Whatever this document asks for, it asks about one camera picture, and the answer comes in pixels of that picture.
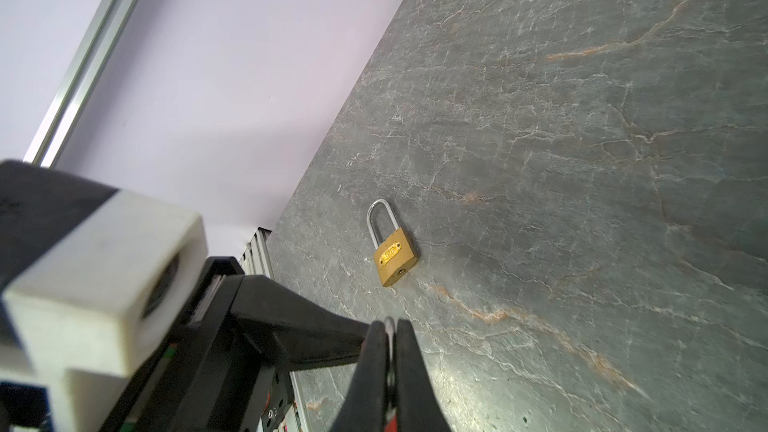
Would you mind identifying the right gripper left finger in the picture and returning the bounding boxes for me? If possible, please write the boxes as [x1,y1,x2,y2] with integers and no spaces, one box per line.
[330,321,389,432]

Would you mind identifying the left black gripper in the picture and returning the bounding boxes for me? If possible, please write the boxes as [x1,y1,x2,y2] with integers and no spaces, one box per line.
[101,257,369,431]

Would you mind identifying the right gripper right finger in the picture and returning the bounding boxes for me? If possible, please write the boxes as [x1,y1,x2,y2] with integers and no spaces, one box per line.
[394,319,451,432]

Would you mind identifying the silver key with ring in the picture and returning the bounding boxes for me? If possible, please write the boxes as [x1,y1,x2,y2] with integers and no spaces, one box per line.
[384,317,398,432]

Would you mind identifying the brass padlock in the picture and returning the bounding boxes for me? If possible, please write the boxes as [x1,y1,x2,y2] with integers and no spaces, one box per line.
[366,198,418,287]

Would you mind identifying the aluminium front rail frame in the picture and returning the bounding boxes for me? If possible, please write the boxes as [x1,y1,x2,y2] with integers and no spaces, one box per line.
[240,228,309,431]

